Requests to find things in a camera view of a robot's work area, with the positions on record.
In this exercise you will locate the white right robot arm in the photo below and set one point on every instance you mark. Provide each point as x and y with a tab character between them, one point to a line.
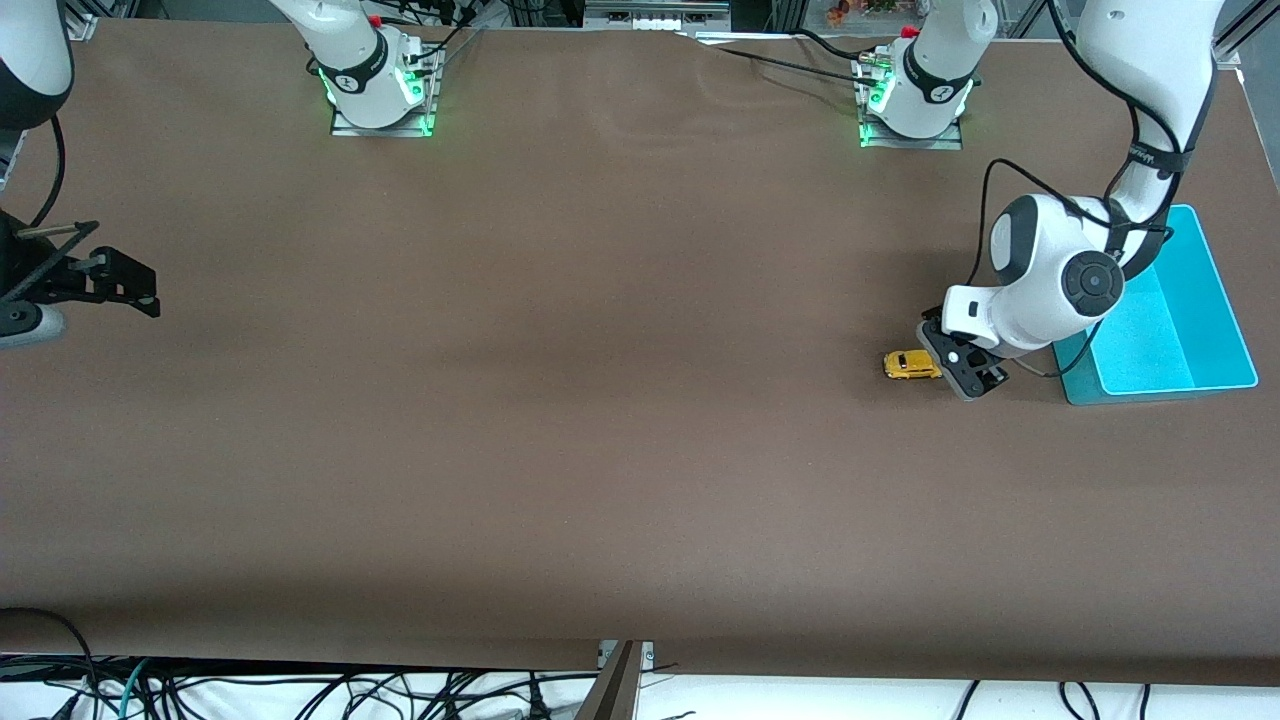
350	40

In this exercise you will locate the cyan plastic bin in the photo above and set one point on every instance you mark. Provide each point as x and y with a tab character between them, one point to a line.
1180	330

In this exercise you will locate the colourful background object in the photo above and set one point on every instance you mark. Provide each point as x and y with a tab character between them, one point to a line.
860	10

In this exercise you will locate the dark angled pole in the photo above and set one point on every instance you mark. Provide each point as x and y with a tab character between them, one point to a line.
610	695

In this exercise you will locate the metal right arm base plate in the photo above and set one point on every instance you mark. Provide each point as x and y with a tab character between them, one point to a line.
385	132

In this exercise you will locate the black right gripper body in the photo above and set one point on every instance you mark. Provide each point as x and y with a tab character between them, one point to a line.
22	268

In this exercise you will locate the aluminium frame corner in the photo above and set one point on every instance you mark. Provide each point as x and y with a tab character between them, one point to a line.
1230	52
82	27

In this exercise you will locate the metal table edge bracket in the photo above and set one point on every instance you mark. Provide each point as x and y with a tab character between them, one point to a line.
645	655

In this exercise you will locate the yellow beetle toy car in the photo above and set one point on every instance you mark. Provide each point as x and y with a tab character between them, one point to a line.
908	365

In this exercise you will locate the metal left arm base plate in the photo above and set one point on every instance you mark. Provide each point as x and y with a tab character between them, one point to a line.
940	143

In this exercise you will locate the grey power strip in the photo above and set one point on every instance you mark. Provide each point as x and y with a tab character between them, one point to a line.
655	15

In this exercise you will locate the brown table cover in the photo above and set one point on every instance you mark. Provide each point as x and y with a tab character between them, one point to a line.
640	300

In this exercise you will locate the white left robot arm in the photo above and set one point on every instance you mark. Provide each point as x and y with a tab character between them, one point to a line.
1040	260

